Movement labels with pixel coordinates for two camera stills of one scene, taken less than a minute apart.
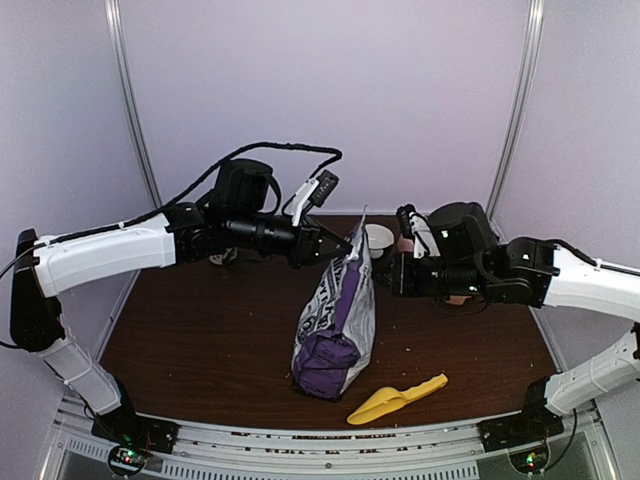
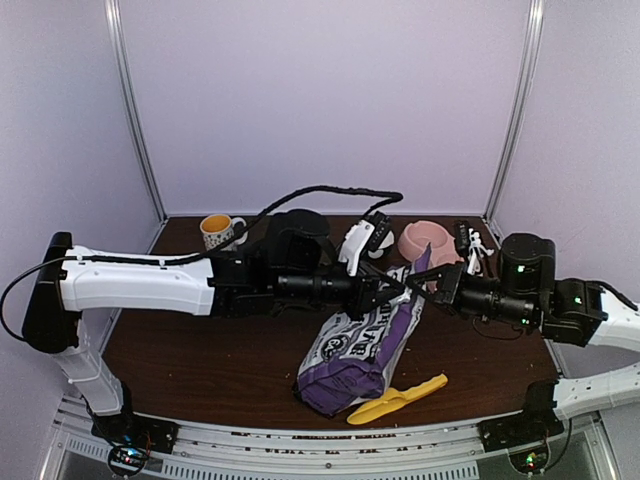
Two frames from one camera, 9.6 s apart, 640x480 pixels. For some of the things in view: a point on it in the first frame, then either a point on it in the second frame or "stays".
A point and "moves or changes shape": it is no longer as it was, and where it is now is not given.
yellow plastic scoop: [389, 399] stays
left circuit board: [126, 459] stays
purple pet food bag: [336, 323] moves or changes shape
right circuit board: [529, 461] stays
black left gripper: [306, 251] to [368, 300]
